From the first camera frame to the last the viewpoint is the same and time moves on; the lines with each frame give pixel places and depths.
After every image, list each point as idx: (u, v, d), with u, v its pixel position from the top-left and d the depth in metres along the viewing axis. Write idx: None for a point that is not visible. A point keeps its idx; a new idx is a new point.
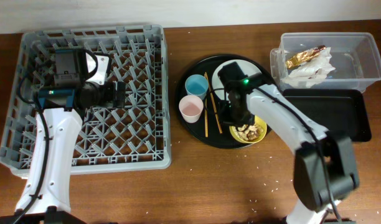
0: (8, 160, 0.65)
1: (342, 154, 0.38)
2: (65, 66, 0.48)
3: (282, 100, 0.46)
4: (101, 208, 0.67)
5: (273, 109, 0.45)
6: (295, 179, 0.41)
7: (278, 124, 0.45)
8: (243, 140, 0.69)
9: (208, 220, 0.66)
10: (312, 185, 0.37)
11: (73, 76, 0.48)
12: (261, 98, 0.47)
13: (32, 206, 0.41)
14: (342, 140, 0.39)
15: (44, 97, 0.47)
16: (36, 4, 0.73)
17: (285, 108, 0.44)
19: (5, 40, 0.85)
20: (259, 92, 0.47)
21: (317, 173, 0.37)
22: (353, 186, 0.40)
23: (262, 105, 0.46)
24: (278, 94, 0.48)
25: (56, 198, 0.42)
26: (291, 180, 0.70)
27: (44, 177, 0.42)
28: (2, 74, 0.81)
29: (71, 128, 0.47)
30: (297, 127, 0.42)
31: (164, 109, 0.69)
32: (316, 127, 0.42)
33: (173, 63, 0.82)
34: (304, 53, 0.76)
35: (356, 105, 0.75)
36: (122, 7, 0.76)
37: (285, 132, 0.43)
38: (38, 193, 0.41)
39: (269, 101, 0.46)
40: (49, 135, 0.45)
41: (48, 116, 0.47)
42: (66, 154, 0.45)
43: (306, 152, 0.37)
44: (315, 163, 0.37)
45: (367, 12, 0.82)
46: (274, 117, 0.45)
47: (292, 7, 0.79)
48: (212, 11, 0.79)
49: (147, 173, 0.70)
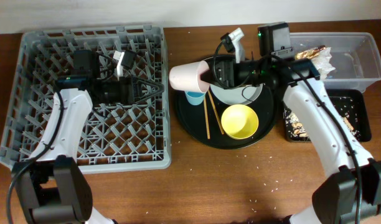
0: (8, 160, 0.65)
1: (348, 195, 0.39)
2: (81, 63, 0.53)
3: (361, 155, 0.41)
4: (101, 208, 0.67)
5: (338, 160, 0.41)
6: (325, 190, 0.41)
7: (323, 149, 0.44)
8: (246, 132, 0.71)
9: (207, 219, 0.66)
10: (337, 205, 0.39)
11: (87, 71, 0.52)
12: (304, 97, 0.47)
13: (44, 154, 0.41)
14: None
15: (61, 81, 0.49)
16: (35, 4, 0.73)
17: (327, 116, 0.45)
19: (5, 40, 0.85)
20: (303, 89, 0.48)
21: (347, 198, 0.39)
22: (376, 213, 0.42)
23: (327, 147, 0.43)
24: (333, 145, 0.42)
25: (67, 150, 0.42)
26: (291, 180, 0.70)
27: (56, 134, 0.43)
28: (2, 74, 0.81)
29: (84, 104, 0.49)
30: (338, 144, 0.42)
31: (164, 109, 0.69)
32: (354, 145, 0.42)
33: (173, 63, 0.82)
34: (304, 53, 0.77)
35: (357, 113, 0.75)
36: (122, 7, 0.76)
37: (321, 139, 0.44)
38: (51, 144, 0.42)
39: (342, 149, 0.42)
40: (63, 105, 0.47)
41: (65, 93, 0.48)
42: (78, 122, 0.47)
43: (345, 180, 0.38)
44: (347, 193, 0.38)
45: (368, 12, 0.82)
46: (307, 119, 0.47)
47: (292, 7, 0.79)
48: (212, 11, 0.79)
49: (147, 173, 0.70)
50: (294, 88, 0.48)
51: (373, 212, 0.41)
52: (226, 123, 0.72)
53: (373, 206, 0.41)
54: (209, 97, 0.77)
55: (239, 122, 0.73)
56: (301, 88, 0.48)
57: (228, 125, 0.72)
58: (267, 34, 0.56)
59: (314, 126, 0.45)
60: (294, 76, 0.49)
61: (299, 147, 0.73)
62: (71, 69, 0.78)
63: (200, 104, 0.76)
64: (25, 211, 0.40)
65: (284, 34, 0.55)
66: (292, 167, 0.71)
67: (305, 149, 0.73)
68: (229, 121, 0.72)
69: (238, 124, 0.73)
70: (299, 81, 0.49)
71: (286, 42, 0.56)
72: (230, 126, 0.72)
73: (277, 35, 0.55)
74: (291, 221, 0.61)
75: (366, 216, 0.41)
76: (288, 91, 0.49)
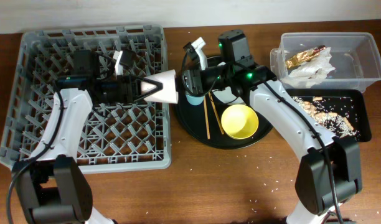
0: (8, 160, 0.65)
1: (323, 176, 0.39)
2: (81, 63, 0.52)
3: (325, 135, 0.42)
4: (101, 208, 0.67)
5: (305, 144, 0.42)
6: (302, 177, 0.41)
7: (291, 138, 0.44)
8: (246, 131, 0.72)
9: (208, 219, 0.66)
10: (315, 188, 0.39)
11: (88, 70, 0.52)
12: (266, 96, 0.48)
13: (45, 154, 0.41)
14: (350, 147, 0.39)
15: (61, 82, 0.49)
16: (35, 5, 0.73)
17: (289, 109, 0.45)
19: (4, 40, 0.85)
20: (264, 89, 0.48)
21: (323, 180, 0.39)
22: (355, 191, 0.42)
23: (294, 135, 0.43)
24: (299, 132, 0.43)
25: (66, 150, 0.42)
26: (291, 180, 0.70)
27: (56, 134, 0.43)
28: (2, 74, 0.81)
29: (83, 104, 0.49)
30: (303, 130, 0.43)
31: (164, 109, 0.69)
32: (318, 129, 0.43)
33: (173, 63, 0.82)
34: (304, 53, 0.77)
35: (357, 113, 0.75)
36: (122, 7, 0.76)
37: (288, 132, 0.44)
38: (51, 144, 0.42)
39: (307, 134, 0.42)
40: (63, 105, 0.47)
41: (65, 93, 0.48)
42: (77, 122, 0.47)
43: (315, 160, 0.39)
44: (321, 172, 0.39)
45: (368, 11, 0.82)
46: (272, 116, 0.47)
47: (292, 7, 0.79)
48: (213, 11, 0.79)
49: (147, 173, 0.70)
50: (256, 91, 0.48)
51: (352, 190, 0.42)
52: (226, 123, 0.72)
53: (350, 184, 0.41)
54: (208, 98, 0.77)
55: (239, 122, 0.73)
56: (261, 89, 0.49)
57: (227, 125, 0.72)
58: (227, 44, 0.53)
59: (279, 121, 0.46)
60: (254, 83, 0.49)
61: None
62: (71, 70, 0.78)
63: (200, 104, 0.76)
64: (25, 211, 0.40)
65: (243, 45, 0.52)
66: (292, 167, 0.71)
67: None
68: (228, 121, 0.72)
69: (238, 123, 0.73)
70: (260, 85, 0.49)
71: (248, 49, 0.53)
72: (230, 125, 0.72)
73: (238, 44, 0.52)
74: (287, 222, 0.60)
75: (347, 196, 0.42)
76: (250, 96, 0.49)
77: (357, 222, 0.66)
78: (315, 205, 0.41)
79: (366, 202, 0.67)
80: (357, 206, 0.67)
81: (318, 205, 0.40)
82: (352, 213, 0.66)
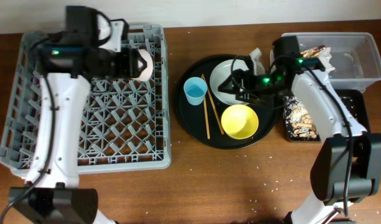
0: (8, 160, 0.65)
1: (340, 163, 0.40)
2: (76, 26, 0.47)
3: (356, 127, 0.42)
4: (101, 208, 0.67)
5: (334, 130, 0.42)
6: (320, 160, 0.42)
7: (322, 124, 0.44)
8: (247, 131, 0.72)
9: (207, 219, 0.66)
10: (330, 172, 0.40)
11: (82, 35, 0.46)
12: (308, 81, 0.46)
13: (41, 180, 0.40)
14: (378, 143, 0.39)
15: (48, 54, 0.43)
16: (35, 4, 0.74)
17: (330, 99, 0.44)
19: (4, 40, 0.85)
20: (309, 74, 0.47)
21: (339, 168, 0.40)
22: (370, 193, 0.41)
23: (325, 121, 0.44)
24: (331, 118, 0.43)
25: (65, 173, 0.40)
26: (291, 180, 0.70)
27: (51, 150, 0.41)
28: (1, 74, 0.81)
29: (78, 97, 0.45)
30: (336, 118, 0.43)
31: (164, 109, 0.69)
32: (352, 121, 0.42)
33: (173, 63, 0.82)
34: (304, 53, 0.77)
35: (358, 112, 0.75)
36: (122, 7, 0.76)
37: (322, 118, 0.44)
38: (47, 167, 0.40)
39: (338, 122, 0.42)
40: (55, 105, 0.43)
41: (53, 82, 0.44)
42: (74, 121, 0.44)
43: (340, 143, 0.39)
44: (340, 158, 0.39)
45: (368, 11, 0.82)
46: (310, 101, 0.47)
47: (292, 7, 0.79)
48: (212, 11, 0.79)
49: (147, 173, 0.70)
50: (301, 75, 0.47)
51: (366, 190, 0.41)
52: (226, 122, 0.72)
53: (366, 183, 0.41)
54: (208, 98, 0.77)
55: (238, 121, 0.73)
56: (310, 77, 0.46)
57: (228, 124, 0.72)
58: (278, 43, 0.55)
59: (316, 106, 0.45)
60: (301, 67, 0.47)
61: (299, 147, 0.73)
62: None
63: (200, 104, 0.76)
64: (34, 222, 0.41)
65: (294, 45, 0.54)
66: (292, 167, 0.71)
67: (305, 149, 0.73)
68: (229, 120, 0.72)
69: (238, 122, 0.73)
70: (307, 71, 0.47)
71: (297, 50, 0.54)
72: (230, 124, 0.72)
73: (288, 43, 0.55)
74: (292, 215, 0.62)
75: (360, 195, 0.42)
76: (294, 79, 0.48)
77: (357, 222, 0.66)
78: (324, 191, 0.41)
79: (366, 203, 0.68)
80: (357, 206, 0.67)
81: (327, 190, 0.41)
82: (351, 213, 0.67)
